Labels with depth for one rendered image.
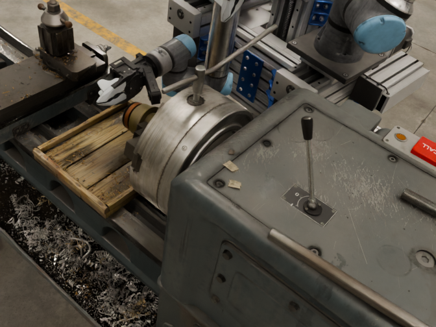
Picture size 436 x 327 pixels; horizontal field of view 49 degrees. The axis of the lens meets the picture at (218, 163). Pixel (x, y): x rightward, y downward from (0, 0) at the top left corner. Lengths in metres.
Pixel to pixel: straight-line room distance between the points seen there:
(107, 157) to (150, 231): 0.28
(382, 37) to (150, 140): 0.63
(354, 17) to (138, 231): 0.78
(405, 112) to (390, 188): 2.56
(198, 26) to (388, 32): 0.66
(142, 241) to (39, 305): 0.99
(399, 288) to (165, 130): 0.55
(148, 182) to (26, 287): 1.25
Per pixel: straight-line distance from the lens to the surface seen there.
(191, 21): 1.64
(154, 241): 1.24
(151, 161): 1.03
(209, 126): 1.00
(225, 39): 1.36
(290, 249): 0.78
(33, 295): 2.19
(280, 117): 1.03
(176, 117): 1.02
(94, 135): 1.47
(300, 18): 1.65
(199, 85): 1.02
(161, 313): 1.32
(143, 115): 1.19
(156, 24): 3.77
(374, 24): 1.25
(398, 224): 0.92
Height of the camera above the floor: 1.89
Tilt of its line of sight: 45 degrees down
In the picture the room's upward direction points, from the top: 11 degrees clockwise
